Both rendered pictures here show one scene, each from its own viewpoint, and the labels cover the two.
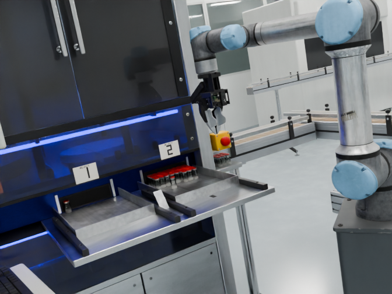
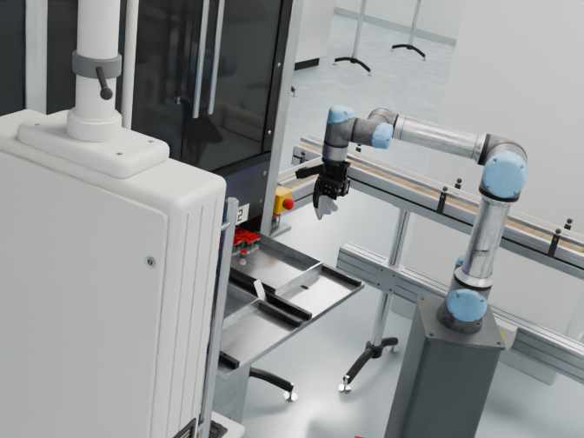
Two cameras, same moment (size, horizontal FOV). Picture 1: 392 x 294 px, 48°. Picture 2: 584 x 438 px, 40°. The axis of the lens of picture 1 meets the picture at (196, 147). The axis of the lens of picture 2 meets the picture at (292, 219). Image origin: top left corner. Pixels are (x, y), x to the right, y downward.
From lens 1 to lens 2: 1.44 m
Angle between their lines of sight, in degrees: 32
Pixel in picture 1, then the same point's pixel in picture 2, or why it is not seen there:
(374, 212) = (461, 324)
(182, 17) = (290, 58)
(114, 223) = (228, 321)
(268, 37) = (408, 137)
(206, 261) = not seen: hidden behind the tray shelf
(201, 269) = not seen: hidden behind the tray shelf
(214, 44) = (361, 139)
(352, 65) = (501, 214)
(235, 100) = not seen: outside the picture
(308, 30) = (454, 149)
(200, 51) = (340, 138)
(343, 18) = (513, 179)
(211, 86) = (339, 175)
